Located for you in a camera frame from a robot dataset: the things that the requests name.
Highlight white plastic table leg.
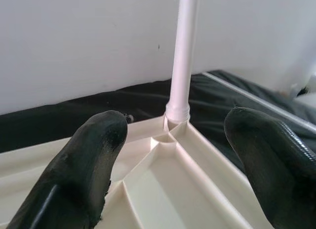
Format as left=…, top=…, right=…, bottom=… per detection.
left=164, top=0, right=199, bottom=122

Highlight white flat strip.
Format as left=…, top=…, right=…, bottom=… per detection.
left=201, top=71, right=316, bottom=135

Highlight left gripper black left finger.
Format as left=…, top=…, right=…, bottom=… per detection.
left=6, top=110, right=129, bottom=229

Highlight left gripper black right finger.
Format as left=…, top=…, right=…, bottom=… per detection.
left=223, top=107, right=316, bottom=229

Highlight white plastic table top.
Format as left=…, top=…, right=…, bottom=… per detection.
left=0, top=115, right=275, bottom=229

